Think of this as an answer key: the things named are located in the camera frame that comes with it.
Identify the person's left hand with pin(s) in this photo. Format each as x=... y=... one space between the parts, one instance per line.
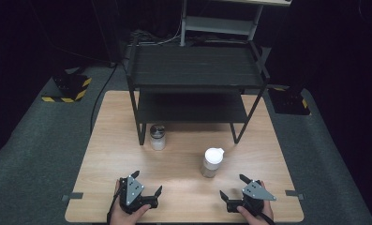
x=122 y=218

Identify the grey metal stand frame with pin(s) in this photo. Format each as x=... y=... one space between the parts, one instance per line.
x=219 y=25

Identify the yellow-black striped stand base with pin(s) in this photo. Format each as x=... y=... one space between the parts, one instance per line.
x=68 y=87
x=290 y=101

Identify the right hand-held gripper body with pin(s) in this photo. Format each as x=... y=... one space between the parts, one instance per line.
x=256 y=193

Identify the black two-tier shelf rack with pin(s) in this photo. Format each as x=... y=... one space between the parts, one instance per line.
x=196 y=67

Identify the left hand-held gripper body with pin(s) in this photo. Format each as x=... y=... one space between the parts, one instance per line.
x=133 y=190

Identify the person's right hand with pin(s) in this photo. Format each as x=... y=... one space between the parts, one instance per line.
x=258 y=219

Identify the glass jar with metal lid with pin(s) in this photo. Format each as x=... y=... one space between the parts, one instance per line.
x=157 y=137

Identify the grey tape strip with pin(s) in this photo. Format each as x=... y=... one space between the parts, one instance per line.
x=294 y=194
x=72 y=196

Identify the jar with white lid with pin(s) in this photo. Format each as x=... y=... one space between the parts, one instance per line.
x=212 y=161

